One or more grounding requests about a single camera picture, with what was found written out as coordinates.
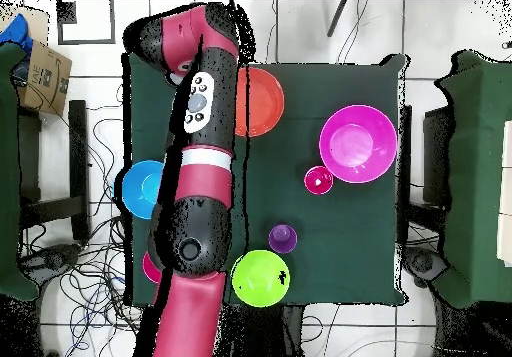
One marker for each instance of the green cloth covered table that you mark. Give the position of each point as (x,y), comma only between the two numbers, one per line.
(8,173)
(476,173)

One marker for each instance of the dark green tablecloth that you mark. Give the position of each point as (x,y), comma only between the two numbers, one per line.
(340,233)

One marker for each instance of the small red bowl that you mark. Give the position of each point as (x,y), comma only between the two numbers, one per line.
(150,269)

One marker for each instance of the green bowl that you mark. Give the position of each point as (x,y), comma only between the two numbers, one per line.
(258,281)

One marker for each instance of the large pink bowl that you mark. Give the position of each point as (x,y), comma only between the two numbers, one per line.
(358,144)

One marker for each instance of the large blue bowl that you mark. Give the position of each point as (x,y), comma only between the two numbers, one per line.
(140,189)

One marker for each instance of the white box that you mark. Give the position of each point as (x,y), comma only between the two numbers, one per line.
(506,173)

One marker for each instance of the purple cup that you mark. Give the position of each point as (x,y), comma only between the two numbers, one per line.
(282,238)

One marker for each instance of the grey chair leg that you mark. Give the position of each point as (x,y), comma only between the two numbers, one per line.
(337,17)

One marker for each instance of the orange bowl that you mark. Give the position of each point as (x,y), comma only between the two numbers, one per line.
(262,101)

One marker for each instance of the black metal stand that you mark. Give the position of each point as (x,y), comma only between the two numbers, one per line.
(78,153)
(436,153)

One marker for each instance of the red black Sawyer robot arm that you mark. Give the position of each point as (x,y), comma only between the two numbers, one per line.
(192,233)

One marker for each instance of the printed cardboard box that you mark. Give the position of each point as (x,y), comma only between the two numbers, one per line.
(44,77)

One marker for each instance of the red cup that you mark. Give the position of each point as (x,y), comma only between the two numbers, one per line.
(318,181)

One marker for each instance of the plain cardboard box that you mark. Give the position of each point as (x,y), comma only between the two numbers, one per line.
(38,23)

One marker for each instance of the blue bag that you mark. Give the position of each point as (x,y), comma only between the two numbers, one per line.
(16,33)

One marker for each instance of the black pedestal foot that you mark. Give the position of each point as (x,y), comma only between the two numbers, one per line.
(424,263)
(48,259)

